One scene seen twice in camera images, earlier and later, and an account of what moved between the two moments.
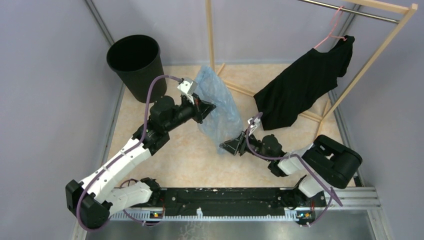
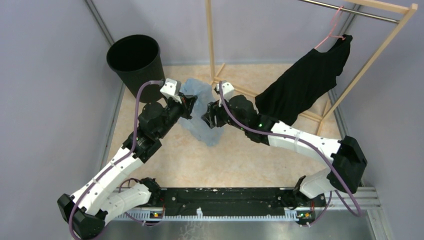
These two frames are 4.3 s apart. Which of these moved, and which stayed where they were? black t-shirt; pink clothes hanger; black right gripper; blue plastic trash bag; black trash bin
Moved: black right gripper; blue plastic trash bag
Stayed: black t-shirt; pink clothes hanger; black trash bin
